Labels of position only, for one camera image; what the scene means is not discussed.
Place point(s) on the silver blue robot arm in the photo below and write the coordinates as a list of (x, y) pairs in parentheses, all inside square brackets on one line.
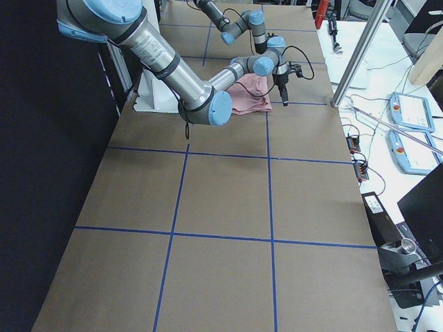
[(249, 20), (126, 24)]

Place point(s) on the near blue teach pendant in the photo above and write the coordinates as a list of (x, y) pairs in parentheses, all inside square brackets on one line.
[(410, 156)]

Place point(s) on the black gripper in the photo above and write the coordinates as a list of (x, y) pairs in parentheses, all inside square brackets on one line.
[(281, 79)]

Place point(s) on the far blue teach pendant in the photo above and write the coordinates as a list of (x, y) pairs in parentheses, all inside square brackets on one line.
[(411, 111)]

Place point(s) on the black monitor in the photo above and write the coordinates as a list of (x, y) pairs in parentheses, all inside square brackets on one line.
[(422, 212)]

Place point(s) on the pink Snoopy t-shirt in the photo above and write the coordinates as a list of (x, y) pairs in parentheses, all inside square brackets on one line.
[(248, 95)]

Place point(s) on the wooden board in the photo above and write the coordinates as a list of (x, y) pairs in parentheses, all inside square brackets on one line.
[(429, 63)]

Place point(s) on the far orange connector board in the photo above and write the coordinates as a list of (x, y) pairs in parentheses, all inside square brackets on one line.
[(353, 143)]

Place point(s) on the red cylinder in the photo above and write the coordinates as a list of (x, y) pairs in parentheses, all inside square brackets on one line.
[(320, 13)]

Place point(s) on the aluminium frame post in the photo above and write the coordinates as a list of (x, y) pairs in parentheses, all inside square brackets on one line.
[(360, 50)]

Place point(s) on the near orange connector board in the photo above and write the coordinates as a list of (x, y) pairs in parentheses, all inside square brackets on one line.
[(360, 165)]

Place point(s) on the orange connector board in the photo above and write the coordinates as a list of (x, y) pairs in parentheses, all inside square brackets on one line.
[(353, 143), (360, 165)]

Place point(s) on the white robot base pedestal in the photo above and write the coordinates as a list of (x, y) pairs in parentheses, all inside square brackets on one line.
[(154, 96)]

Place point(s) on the blue teach pendant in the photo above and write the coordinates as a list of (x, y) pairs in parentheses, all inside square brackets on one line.
[(411, 111), (410, 156)]

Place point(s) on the black power supply box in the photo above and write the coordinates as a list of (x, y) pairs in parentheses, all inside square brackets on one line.
[(382, 227)]

